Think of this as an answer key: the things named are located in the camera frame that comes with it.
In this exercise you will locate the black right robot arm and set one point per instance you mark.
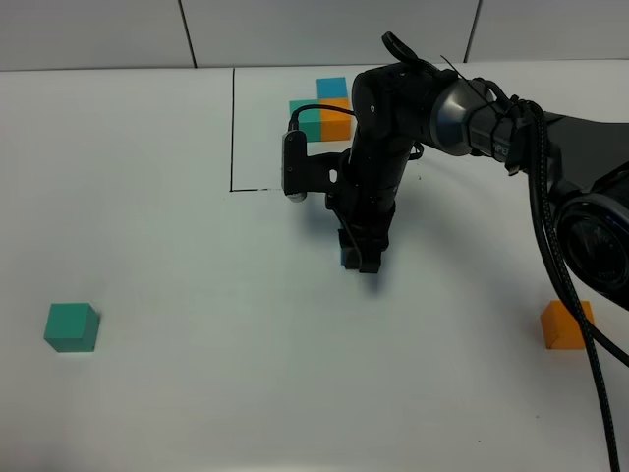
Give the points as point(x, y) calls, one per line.
point(577, 169)

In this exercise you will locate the template green cube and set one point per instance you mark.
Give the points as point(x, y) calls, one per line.
point(309, 119)

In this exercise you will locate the template blue cube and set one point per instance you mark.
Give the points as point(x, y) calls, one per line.
point(331, 88)

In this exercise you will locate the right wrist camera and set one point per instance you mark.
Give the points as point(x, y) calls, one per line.
point(303, 173)

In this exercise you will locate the template orange cube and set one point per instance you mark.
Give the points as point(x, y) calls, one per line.
point(335, 126)

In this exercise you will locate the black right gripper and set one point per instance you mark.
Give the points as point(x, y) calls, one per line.
point(365, 217)

